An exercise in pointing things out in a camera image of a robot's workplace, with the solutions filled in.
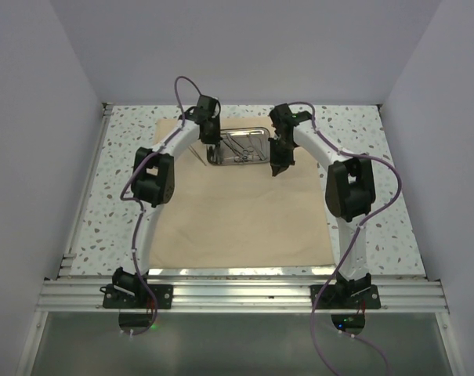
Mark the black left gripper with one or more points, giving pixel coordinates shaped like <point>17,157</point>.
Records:
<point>217,138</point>

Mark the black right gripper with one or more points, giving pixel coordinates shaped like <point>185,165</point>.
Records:
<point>280,164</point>

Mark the pointed steel tweezers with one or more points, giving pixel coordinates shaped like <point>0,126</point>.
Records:
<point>197,155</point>

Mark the beige cloth wrap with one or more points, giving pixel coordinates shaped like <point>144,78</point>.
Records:
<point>239,216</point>

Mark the blunt steel forceps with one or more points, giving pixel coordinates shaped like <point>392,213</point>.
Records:
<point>212,154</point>

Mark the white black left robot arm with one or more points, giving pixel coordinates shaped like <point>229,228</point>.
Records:
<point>153,182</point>

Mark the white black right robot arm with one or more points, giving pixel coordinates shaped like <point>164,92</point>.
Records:
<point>349,193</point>

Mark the steel surgical scissors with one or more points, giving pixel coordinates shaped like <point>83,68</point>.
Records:
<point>236,148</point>

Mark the steel hemostat clamp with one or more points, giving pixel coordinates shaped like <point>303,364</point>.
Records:
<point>248,148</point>

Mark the steel instrument tray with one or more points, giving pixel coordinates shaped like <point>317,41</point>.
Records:
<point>225,156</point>

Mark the steel scalpel handle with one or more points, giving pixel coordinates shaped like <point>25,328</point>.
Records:
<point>259,148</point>

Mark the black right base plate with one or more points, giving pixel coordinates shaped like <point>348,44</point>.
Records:
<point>332,299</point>

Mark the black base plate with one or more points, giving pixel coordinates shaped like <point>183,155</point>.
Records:
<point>332,299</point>
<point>115,299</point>

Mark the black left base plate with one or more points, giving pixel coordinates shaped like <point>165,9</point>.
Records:
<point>115,299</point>

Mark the aluminium extrusion rail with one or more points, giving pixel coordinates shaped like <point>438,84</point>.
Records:
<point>243,294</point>

